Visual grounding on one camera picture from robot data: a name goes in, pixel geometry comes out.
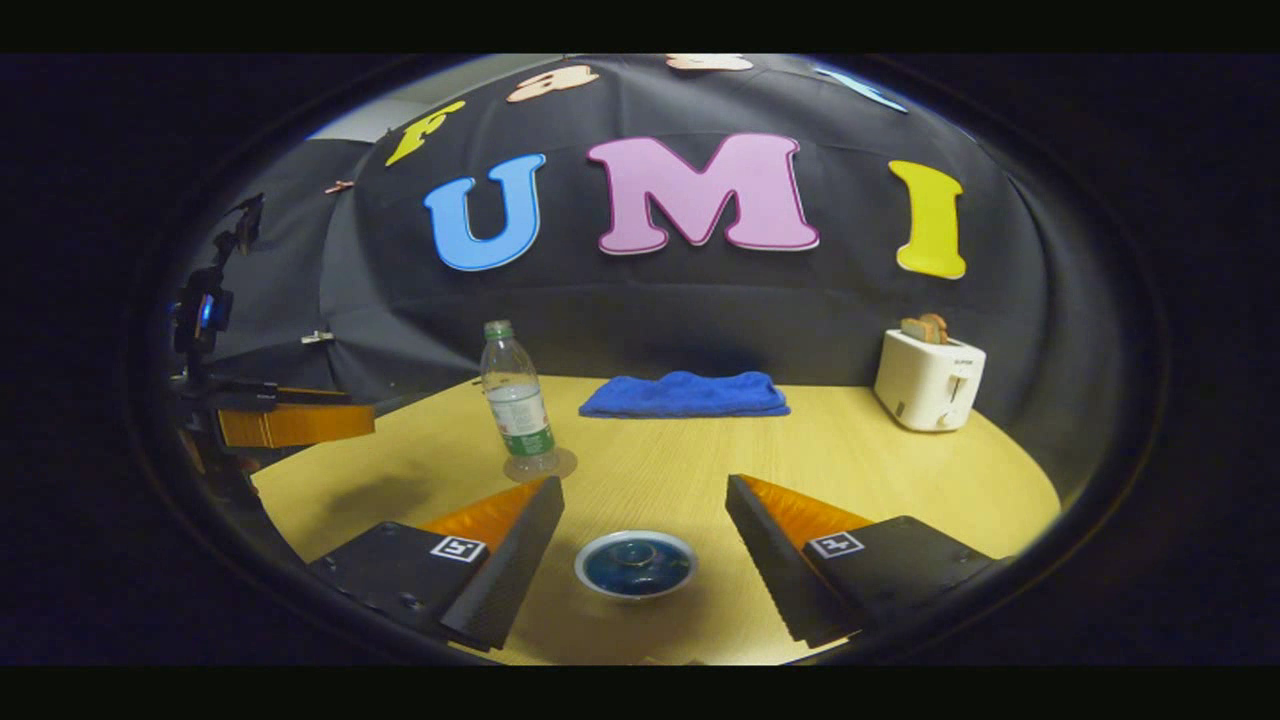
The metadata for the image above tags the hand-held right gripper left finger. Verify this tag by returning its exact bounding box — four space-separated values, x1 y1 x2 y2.
308 475 566 653

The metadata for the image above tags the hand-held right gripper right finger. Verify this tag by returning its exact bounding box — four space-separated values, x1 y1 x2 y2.
725 474 1001 649

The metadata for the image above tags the white teacup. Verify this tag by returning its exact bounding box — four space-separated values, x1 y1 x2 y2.
574 529 699 602

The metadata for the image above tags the round brown coaster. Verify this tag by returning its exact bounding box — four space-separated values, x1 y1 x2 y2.
502 447 579 484

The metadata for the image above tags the clear plastic water bottle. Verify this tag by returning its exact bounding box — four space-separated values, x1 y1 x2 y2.
480 320 561 479

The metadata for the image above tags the folded blue towel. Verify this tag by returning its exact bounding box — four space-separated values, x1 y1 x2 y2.
578 371 791 419

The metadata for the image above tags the white toaster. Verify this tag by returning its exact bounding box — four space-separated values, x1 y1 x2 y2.
874 329 987 433

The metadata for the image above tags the black backdrop cloth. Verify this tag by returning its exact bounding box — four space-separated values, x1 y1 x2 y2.
170 55 1141 481

